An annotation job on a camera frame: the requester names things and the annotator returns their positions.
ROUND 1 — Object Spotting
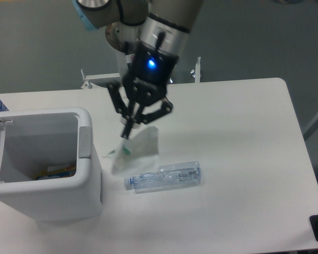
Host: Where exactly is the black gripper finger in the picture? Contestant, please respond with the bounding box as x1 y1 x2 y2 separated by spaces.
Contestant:
134 97 173 124
107 81 135 139

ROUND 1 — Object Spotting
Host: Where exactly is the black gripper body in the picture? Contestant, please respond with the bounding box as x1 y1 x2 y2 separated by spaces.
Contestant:
122 41 179 106

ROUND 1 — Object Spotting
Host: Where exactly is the clear plastic wrapper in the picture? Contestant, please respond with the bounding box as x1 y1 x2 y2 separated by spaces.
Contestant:
105 126 160 177

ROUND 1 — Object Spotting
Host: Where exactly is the crushed clear plastic bottle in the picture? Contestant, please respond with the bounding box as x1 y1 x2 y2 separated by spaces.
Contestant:
124 161 201 193

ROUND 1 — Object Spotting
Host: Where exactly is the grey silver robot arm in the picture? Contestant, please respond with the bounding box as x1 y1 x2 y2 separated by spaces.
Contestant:
73 1 202 139

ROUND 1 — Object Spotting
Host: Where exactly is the white trash can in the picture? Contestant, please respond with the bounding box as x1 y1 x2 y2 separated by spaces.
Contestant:
0 107 102 221

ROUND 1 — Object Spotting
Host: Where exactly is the black cable on pedestal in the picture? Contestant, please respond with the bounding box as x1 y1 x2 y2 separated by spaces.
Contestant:
124 41 133 67

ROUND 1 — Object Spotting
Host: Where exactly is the white post with wingnut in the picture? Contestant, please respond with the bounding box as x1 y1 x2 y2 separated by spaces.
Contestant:
190 56 202 83

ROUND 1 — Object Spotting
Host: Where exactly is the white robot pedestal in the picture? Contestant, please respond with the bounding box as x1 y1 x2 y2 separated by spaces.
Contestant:
105 22 138 87

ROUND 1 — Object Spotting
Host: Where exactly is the white metal frame left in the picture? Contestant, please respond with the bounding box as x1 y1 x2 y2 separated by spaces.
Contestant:
81 69 120 89

